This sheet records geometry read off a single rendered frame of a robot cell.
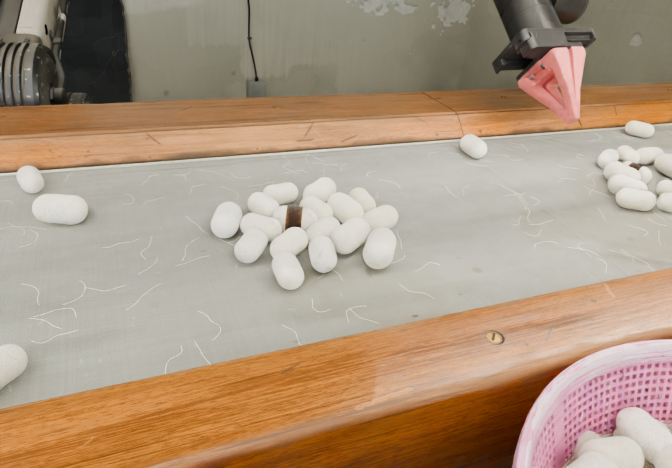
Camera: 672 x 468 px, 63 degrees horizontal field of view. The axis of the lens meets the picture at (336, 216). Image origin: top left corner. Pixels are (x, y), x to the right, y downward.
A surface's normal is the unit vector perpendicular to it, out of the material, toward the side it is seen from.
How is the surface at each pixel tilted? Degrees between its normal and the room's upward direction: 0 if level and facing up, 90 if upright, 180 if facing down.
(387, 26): 90
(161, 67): 90
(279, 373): 0
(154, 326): 0
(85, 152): 45
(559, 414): 72
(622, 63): 90
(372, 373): 0
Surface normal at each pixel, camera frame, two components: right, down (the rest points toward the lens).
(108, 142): 0.33, -0.29
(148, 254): 0.08, -0.88
